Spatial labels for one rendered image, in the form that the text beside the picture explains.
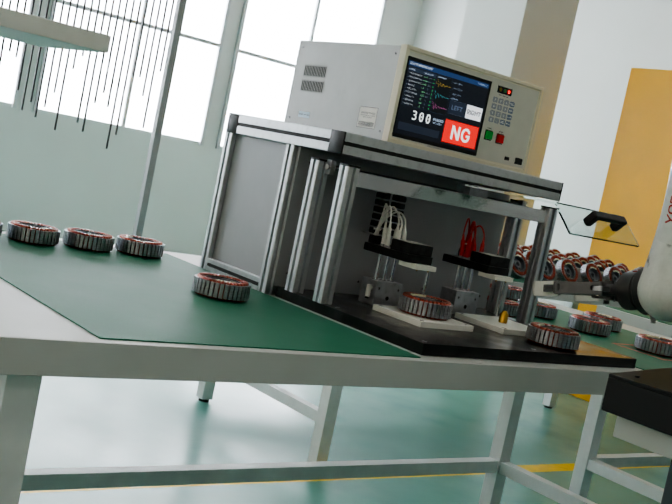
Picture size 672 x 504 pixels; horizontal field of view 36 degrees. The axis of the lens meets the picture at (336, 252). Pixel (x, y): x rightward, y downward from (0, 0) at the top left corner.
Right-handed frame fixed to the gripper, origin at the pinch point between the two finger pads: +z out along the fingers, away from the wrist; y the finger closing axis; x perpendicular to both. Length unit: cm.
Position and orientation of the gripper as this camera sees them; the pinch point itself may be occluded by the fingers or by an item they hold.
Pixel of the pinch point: (559, 291)
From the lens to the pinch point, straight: 219.5
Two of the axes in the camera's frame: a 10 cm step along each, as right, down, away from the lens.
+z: -6.3, 0.3, 7.8
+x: 0.6, -9.9, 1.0
